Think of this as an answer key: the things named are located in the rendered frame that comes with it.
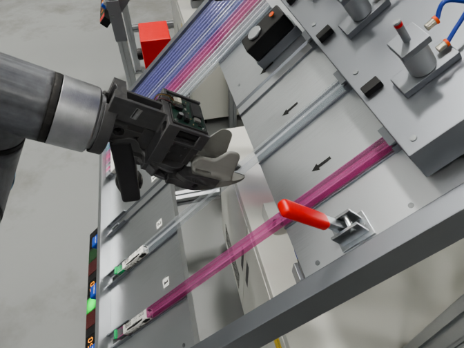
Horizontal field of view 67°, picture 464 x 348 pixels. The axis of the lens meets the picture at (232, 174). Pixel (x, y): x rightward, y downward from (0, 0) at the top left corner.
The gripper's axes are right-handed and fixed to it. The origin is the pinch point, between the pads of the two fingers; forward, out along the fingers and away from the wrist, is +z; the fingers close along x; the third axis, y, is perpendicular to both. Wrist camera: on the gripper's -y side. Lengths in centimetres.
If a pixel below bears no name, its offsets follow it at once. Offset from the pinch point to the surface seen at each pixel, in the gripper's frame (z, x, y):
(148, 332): -4.3, -13.2, -22.6
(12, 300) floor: -13, 40, -122
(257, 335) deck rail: 0.9, -21.0, -5.0
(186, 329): -2.4, -16.2, -14.7
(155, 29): 4, 86, -18
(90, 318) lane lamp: -7.5, -3.2, -40.5
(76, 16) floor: -6, 297, -117
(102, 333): -7.9, -9.6, -31.8
